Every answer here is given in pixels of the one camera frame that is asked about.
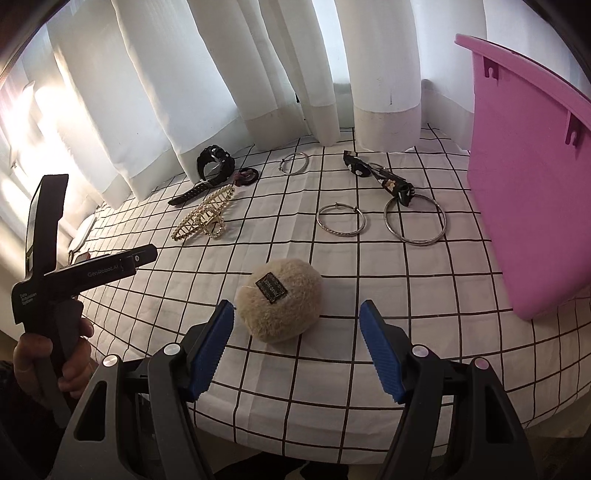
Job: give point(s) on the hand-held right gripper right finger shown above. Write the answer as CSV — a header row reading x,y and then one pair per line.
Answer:
x,y
376,341

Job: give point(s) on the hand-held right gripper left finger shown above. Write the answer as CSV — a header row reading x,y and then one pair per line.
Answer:
x,y
217,341

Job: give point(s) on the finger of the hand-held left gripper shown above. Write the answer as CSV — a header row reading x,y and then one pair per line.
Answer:
x,y
138,257

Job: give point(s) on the beige plush toy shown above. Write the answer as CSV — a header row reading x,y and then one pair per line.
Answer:
x,y
277,316

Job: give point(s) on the pearl hair claw clip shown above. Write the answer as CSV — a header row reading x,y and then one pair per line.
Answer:
x,y
203,217

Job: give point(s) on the large silver bangle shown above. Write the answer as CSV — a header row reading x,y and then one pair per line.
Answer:
x,y
387,221

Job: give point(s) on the black wristwatch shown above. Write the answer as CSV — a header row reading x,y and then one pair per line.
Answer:
x,y
217,159

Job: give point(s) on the pink plastic bin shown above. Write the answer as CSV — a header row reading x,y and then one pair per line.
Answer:
x,y
521,184

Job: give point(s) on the person's left forearm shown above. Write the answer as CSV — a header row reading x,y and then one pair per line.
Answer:
x,y
18,415

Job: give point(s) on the person's left hand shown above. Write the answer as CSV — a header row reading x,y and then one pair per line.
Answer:
x,y
79,353

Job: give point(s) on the white checked tablecloth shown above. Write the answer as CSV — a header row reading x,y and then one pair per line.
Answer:
x,y
415,286

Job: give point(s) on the textured silver bangle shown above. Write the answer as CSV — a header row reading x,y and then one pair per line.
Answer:
x,y
319,221

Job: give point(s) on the white curtain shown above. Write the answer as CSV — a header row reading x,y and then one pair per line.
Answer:
x,y
161,69

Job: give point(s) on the thin silver bangle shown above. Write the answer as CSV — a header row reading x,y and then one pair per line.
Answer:
x,y
305,159

